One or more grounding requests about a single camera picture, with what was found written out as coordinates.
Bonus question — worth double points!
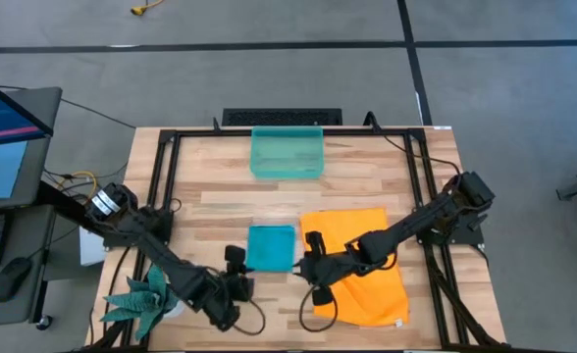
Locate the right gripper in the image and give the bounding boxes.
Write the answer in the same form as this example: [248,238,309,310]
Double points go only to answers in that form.
[293,229,368,308]

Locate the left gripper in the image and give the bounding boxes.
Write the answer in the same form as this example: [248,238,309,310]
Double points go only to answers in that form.
[209,243,255,333]

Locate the blue microfiber towel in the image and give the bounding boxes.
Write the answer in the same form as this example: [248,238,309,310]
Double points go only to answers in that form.
[245,224,297,274]

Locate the orange microfiber towel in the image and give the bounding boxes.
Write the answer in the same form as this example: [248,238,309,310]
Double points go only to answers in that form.
[298,207,411,328]

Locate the teal plastic basket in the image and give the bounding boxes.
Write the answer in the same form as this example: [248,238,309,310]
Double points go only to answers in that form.
[248,125,326,180]

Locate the white plant pot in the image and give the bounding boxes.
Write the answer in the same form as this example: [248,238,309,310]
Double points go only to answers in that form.
[163,293,191,320]

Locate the green artificial plant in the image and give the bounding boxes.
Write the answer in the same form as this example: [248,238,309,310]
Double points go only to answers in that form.
[99,264,180,342]

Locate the white box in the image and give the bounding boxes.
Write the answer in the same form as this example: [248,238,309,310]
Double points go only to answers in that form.
[79,226,108,268]

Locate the black computer mouse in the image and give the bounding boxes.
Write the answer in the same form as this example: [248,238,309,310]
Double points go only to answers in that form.
[0,256,33,304]

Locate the grey framed screen panel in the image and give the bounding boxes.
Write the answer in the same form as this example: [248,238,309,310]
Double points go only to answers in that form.
[0,86,64,213]

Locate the black computer monitor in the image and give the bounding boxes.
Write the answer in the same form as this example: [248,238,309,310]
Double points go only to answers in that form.
[0,72,55,149]

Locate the yellow floor plug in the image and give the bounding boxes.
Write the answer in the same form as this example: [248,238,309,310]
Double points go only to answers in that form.
[130,0,166,17]

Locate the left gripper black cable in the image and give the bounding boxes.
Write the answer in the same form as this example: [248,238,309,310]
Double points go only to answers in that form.
[232,296,268,337]

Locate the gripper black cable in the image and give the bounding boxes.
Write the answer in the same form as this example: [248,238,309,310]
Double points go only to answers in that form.
[232,296,268,337]
[297,286,339,333]

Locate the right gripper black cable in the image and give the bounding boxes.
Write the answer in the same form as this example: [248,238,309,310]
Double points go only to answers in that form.
[297,286,339,333]

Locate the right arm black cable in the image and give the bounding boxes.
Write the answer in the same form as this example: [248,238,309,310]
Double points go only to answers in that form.
[364,111,464,177]

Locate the black metal table frame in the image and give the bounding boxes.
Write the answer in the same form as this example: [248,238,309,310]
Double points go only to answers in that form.
[89,125,510,352]

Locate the yellow cable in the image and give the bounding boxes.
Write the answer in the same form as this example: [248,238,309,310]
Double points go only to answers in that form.
[55,170,98,200]

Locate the thin black floor cable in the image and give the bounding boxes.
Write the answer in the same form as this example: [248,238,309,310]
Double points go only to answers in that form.
[0,85,137,130]

